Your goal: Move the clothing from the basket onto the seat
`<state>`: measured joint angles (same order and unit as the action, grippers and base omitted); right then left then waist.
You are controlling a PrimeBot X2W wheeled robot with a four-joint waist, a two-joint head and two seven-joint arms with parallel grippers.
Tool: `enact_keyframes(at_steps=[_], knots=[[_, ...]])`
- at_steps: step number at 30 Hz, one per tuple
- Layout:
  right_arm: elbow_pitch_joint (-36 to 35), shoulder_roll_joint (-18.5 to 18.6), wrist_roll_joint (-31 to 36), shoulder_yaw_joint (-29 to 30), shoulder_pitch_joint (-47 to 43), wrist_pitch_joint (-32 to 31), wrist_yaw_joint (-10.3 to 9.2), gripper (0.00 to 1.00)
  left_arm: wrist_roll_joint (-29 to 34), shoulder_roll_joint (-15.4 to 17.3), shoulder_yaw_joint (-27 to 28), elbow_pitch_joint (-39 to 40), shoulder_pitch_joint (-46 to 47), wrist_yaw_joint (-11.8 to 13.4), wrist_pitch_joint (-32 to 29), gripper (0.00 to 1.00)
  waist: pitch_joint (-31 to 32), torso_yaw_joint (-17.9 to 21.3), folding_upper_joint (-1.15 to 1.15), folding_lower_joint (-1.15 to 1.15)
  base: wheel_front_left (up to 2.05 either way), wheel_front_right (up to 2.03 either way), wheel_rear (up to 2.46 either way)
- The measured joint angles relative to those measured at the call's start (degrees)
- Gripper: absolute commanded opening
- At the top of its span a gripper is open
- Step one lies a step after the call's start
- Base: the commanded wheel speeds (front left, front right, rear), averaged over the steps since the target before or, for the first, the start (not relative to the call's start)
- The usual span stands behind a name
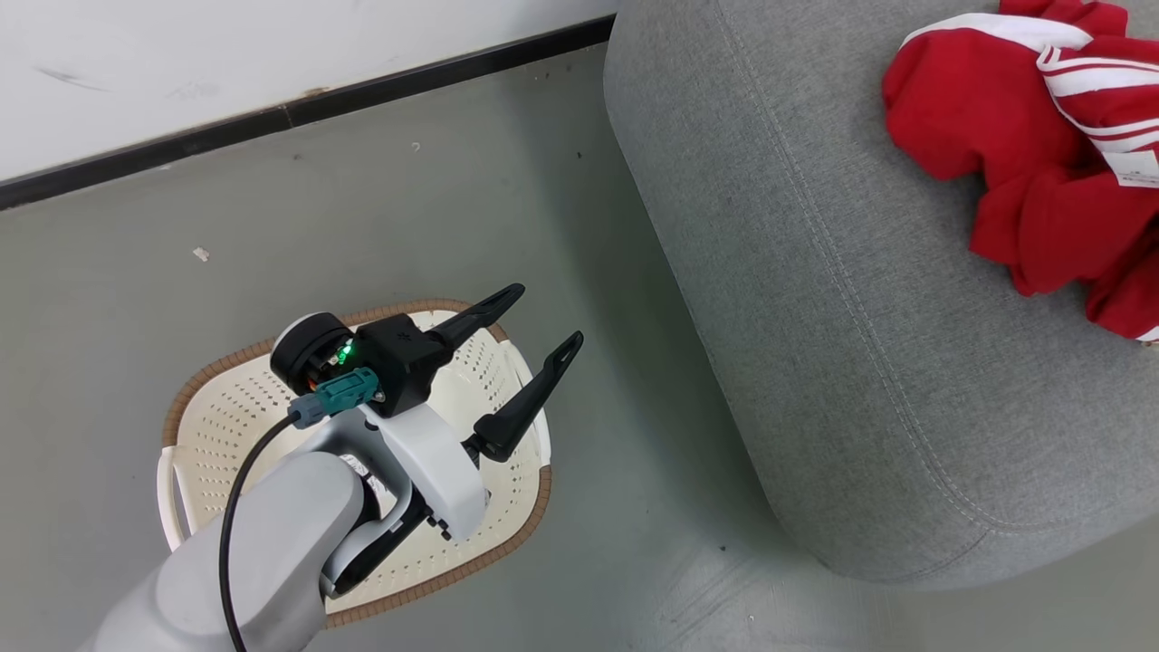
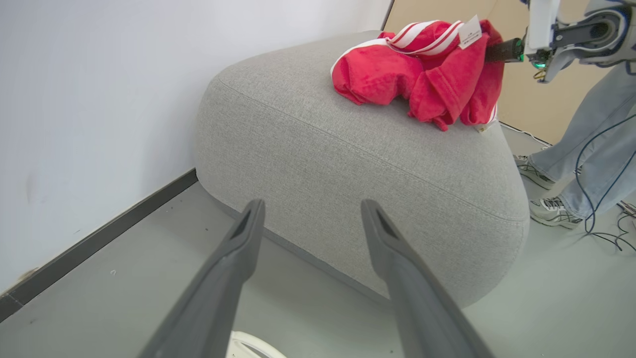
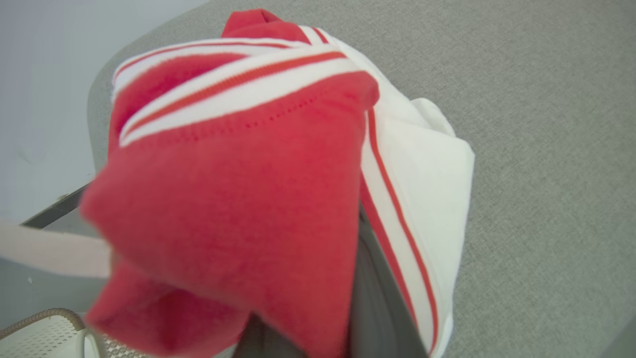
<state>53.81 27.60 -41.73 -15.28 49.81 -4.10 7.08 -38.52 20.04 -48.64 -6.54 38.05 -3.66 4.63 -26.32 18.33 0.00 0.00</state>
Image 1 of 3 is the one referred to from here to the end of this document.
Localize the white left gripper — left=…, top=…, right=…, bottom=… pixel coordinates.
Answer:
left=360, top=283, right=585, bottom=544

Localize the red and white garment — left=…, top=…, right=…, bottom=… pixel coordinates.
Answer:
left=882, top=0, right=1159, bottom=345

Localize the grey fabric sofa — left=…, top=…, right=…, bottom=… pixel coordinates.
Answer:
left=604, top=0, right=1159, bottom=591

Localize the cream perforated plastic laundry basket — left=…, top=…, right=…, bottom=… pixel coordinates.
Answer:
left=157, top=297, right=553, bottom=630

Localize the black baseboard strip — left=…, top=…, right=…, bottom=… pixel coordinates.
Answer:
left=0, top=14, right=618, bottom=211

